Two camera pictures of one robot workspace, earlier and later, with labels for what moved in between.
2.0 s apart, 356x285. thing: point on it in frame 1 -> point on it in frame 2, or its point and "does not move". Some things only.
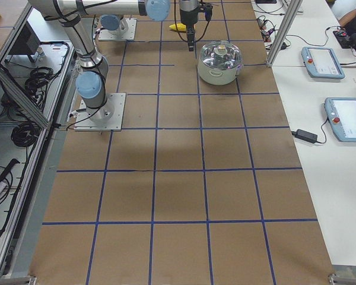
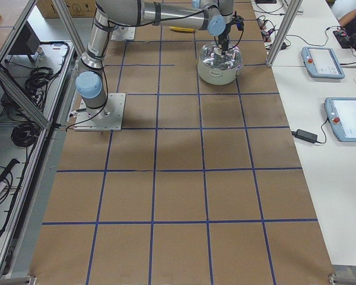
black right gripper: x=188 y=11 -> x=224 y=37
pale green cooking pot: x=218 y=77 does not move
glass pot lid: x=221 y=55 does not move
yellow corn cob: x=180 y=27 does not move
